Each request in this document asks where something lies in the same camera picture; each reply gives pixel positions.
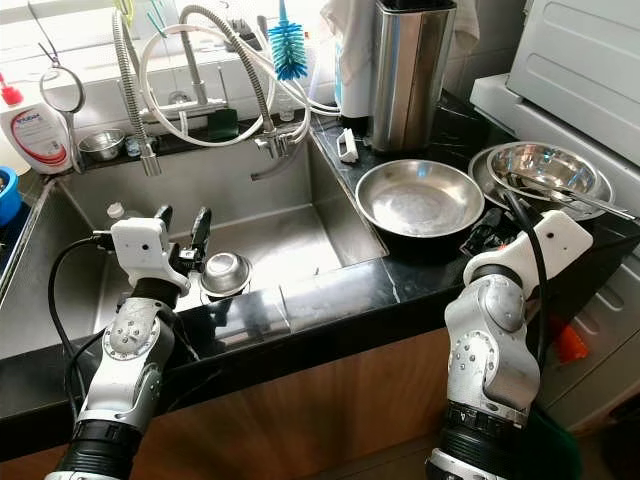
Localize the stainless steel sink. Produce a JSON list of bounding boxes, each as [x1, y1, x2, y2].
[[0, 128, 392, 362]]

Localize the grey hanging towel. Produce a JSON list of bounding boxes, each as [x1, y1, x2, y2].
[[452, 0, 480, 62]]

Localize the round metal strainer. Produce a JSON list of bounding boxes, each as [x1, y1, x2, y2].
[[28, 0, 87, 174]]

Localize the steel plate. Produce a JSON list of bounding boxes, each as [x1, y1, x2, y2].
[[468, 145, 615, 224]]

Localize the blue plastic bowl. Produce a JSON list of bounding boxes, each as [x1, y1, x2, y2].
[[0, 165, 20, 227]]

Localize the small white clip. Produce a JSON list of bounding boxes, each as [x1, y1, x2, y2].
[[335, 127, 362, 165]]

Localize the dark green bag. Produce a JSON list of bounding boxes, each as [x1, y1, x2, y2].
[[525, 404, 584, 480]]

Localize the orange object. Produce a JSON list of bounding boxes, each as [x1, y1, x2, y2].
[[549, 317, 590, 364]]

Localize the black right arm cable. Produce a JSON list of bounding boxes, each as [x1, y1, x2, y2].
[[504, 188, 558, 373]]

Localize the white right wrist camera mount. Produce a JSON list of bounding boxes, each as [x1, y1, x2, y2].
[[463, 209, 595, 292]]

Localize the black sponge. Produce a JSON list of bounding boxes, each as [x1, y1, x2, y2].
[[205, 108, 242, 144]]

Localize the small steel bowl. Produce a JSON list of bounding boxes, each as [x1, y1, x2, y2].
[[78, 130, 127, 163], [200, 251, 255, 300]]

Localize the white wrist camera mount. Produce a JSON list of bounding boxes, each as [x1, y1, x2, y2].
[[463, 209, 595, 292], [110, 217, 192, 297]]

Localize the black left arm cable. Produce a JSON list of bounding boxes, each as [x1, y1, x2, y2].
[[46, 231, 117, 426]]

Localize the clear plastic bottle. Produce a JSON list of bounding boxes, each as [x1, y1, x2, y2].
[[105, 201, 152, 238]]

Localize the steel spoon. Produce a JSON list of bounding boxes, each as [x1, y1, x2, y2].
[[505, 171, 639, 224]]

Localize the wide shallow steel pan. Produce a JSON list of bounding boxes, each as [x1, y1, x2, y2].
[[355, 158, 487, 242]]

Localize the tall steel cylinder holder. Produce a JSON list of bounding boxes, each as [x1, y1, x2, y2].
[[368, 0, 459, 154]]

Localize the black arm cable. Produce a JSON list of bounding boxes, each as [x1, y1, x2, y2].
[[46, 231, 117, 426], [504, 188, 558, 373]]

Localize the white pack with blue label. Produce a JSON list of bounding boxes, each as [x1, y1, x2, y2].
[[320, 0, 382, 120]]

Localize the flexible metal faucet hose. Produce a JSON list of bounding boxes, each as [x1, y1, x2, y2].
[[112, 0, 164, 179]]

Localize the white appliance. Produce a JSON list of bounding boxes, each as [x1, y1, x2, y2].
[[470, 0, 640, 401]]

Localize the white soap pump bottle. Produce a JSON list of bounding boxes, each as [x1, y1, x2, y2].
[[0, 84, 74, 177]]

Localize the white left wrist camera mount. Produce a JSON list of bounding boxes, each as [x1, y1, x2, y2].
[[110, 217, 192, 297]]

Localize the wooden cabinet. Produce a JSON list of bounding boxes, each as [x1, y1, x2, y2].
[[0, 322, 640, 480]]

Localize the grey arched pull-out faucet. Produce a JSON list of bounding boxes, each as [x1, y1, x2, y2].
[[177, 4, 312, 182]]

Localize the chrome tap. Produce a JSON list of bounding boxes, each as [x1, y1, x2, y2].
[[125, 35, 227, 122]]

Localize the blue bottle brush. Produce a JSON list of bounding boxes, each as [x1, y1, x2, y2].
[[267, 0, 310, 82]]

